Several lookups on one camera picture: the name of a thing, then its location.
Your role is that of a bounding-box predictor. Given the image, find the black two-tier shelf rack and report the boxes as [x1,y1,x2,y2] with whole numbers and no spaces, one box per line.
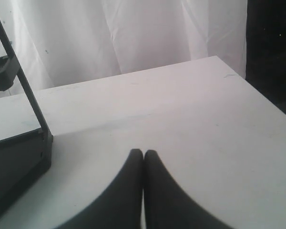
[0,21,53,217]

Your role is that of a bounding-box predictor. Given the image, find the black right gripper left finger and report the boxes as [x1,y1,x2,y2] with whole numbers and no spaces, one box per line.
[71,149,143,229]

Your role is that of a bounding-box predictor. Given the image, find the white backdrop curtain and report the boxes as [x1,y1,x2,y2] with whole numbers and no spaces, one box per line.
[0,0,247,90]

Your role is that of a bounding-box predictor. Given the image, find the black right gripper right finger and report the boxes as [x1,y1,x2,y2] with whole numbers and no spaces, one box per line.
[144,150,218,229]

